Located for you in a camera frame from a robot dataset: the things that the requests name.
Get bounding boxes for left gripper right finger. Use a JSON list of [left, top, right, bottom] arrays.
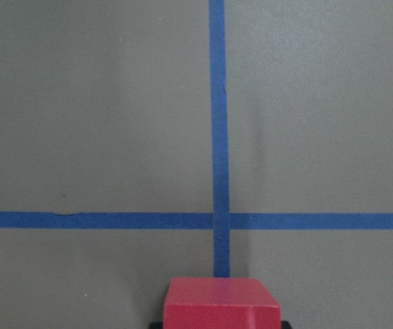
[[281, 321, 292, 329]]

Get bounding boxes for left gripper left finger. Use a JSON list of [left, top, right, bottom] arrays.
[[148, 321, 164, 329]]

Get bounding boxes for red block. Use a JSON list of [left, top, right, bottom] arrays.
[[163, 277, 282, 328]]

